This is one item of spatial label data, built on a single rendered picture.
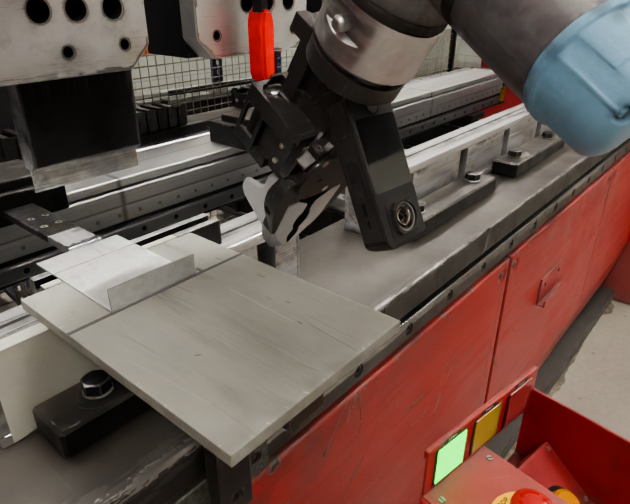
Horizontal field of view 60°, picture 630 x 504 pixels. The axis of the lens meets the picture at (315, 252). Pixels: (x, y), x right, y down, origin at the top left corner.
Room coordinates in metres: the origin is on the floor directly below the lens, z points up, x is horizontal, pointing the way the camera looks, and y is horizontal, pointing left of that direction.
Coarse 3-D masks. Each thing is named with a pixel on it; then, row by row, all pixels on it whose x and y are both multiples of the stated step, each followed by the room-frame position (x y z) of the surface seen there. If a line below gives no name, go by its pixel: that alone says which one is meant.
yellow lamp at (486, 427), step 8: (496, 408) 0.45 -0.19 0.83; (488, 416) 0.44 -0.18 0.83; (496, 416) 0.45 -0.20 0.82; (480, 424) 0.43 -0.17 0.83; (488, 424) 0.44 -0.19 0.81; (496, 424) 0.45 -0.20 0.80; (480, 432) 0.43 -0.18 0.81; (488, 432) 0.44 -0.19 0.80; (480, 440) 0.44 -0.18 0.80; (472, 448) 0.43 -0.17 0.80
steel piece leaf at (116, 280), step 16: (112, 256) 0.47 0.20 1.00; (128, 256) 0.47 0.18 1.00; (144, 256) 0.47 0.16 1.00; (160, 256) 0.47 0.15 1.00; (192, 256) 0.44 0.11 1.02; (64, 272) 0.44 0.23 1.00; (80, 272) 0.44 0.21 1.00; (96, 272) 0.44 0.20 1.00; (112, 272) 0.44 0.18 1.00; (128, 272) 0.44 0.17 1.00; (144, 272) 0.44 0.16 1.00; (160, 272) 0.41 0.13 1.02; (176, 272) 0.42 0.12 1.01; (192, 272) 0.43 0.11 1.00; (80, 288) 0.41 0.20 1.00; (96, 288) 0.41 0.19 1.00; (112, 288) 0.38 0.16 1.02; (128, 288) 0.39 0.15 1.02; (144, 288) 0.40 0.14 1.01; (160, 288) 0.41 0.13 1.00; (112, 304) 0.37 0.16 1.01; (128, 304) 0.38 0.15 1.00
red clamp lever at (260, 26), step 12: (252, 0) 0.55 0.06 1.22; (264, 0) 0.54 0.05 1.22; (252, 12) 0.55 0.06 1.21; (264, 12) 0.54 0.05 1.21; (252, 24) 0.54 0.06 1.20; (264, 24) 0.54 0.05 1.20; (252, 36) 0.54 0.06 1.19; (264, 36) 0.54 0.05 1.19; (252, 48) 0.54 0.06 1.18; (264, 48) 0.54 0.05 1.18; (252, 60) 0.54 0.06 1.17; (264, 60) 0.54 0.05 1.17; (252, 72) 0.54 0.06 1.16; (264, 72) 0.54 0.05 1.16
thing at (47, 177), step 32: (32, 96) 0.44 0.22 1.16; (64, 96) 0.46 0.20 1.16; (96, 96) 0.48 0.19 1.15; (128, 96) 0.50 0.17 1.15; (32, 128) 0.43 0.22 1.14; (64, 128) 0.45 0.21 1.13; (96, 128) 0.47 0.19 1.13; (128, 128) 0.50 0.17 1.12; (32, 160) 0.43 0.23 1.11; (64, 160) 0.45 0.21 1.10; (96, 160) 0.48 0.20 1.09; (128, 160) 0.50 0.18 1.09
